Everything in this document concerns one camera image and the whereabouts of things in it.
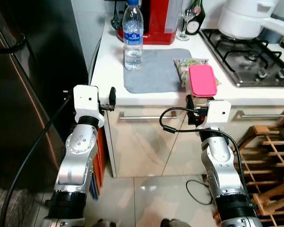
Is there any tall dark steel refrigerator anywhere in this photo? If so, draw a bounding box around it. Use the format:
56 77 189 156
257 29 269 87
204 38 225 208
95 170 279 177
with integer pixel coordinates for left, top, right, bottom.
0 0 89 192

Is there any plastic food bag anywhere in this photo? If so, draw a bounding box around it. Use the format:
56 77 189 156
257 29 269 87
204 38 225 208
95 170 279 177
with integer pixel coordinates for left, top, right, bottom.
173 58 222 91

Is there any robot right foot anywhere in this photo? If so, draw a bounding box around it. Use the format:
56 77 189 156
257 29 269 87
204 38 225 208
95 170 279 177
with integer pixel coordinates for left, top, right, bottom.
160 218 184 227

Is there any grey dish mat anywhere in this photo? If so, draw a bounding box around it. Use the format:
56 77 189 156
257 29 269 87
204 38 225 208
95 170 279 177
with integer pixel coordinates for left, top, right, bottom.
124 48 193 94

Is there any steel drawer handle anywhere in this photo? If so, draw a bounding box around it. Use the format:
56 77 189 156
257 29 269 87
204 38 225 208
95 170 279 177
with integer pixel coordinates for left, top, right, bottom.
119 112 164 119
231 110 284 119

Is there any beige kitchen cabinet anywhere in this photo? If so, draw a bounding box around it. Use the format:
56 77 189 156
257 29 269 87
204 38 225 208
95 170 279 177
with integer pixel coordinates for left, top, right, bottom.
104 92 284 179

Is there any steel gas hob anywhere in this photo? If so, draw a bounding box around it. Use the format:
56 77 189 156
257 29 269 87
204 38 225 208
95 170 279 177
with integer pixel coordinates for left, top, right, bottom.
200 28 284 88

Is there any wooden slatted rack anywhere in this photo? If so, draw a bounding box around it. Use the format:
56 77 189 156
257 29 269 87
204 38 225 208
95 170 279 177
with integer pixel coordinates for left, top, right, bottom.
234 124 284 227

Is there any red kitchen appliance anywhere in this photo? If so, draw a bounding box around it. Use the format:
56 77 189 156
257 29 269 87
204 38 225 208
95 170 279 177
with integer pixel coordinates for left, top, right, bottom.
116 0 178 46

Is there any white pot with handle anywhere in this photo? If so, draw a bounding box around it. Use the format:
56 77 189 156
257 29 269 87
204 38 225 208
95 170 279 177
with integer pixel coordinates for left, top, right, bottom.
218 0 284 42

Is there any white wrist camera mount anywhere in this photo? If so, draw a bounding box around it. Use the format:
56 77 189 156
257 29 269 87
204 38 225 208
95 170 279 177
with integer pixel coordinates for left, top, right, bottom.
73 85 106 129
197 99 231 131

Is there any dark glass bottle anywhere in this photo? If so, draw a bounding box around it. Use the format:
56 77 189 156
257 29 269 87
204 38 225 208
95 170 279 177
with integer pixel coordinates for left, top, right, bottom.
186 0 206 36

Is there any clear container with pink lid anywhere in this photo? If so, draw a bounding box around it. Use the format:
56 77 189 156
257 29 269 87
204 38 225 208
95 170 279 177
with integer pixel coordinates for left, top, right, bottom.
188 65 218 99

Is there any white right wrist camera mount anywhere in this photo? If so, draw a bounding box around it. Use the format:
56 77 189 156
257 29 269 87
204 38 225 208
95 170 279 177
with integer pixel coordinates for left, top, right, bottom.
197 99 231 131

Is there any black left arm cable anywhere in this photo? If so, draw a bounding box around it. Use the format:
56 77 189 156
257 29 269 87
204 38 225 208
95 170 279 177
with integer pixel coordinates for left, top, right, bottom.
0 97 76 227

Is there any blue flat board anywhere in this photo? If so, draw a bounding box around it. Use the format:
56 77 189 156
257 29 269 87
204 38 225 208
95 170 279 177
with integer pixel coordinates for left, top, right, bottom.
89 177 99 199

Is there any black power cord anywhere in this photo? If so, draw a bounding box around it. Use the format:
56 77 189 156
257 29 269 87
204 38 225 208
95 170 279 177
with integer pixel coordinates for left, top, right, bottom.
186 178 214 206

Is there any orange flat board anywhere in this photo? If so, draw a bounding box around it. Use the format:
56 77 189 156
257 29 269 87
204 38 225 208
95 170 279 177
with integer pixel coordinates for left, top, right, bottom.
92 127 108 192

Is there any clear wine glass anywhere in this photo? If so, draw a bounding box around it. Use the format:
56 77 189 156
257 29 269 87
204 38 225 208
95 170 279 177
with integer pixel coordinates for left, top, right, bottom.
176 7 193 42

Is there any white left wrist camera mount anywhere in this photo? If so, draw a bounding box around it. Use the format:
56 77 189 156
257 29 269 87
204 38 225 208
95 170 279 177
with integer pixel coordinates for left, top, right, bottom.
73 85 106 129

